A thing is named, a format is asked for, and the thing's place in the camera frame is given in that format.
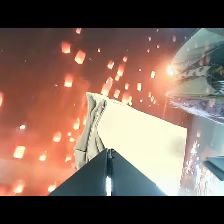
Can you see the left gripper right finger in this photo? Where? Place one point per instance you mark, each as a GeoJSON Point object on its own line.
{"type": "Point", "coordinates": [130, 180]}

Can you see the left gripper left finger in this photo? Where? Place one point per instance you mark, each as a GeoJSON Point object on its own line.
{"type": "Point", "coordinates": [90, 180]}

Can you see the beige garment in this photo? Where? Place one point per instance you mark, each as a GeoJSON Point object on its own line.
{"type": "Point", "coordinates": [143, 140]}

